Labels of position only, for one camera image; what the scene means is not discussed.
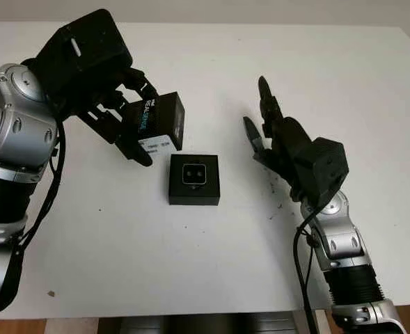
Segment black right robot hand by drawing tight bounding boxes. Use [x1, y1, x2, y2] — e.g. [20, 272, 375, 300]
[242, 75, 313, 195]

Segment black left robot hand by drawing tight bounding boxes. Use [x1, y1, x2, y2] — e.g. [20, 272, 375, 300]
[46, 65, 160, 168]

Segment black RealSense box lid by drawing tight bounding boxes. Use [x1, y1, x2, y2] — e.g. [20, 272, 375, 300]
[123, 92, 187, 157]

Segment small silver depth camera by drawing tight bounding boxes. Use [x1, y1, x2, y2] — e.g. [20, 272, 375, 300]
[182, 163, 207, 185]

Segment dark robot torso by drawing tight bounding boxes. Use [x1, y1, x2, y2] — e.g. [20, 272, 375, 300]
[113, 308, 317, 334]

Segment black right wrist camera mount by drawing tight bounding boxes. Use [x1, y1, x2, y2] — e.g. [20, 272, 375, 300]
[293, 137, 350, 205]

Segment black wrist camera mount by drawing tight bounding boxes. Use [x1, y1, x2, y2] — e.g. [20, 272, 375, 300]
[293, 137, 350, 205]
[37, 8, 134, 95]

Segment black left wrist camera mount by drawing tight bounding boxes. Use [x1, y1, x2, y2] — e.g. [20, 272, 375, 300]
[37, 8, 134, 95]

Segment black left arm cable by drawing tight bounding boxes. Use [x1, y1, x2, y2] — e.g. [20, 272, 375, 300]
[0, 118, 66, 310]

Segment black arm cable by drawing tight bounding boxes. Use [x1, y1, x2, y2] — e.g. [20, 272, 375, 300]
[0, 118, 66, 310]
[293, 203, 326, 334]

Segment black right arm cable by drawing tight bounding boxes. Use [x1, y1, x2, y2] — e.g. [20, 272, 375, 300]
[293, 203, 326, 334]

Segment black camera box base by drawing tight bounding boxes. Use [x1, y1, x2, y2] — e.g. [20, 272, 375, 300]
[168, 154, 221, 207]

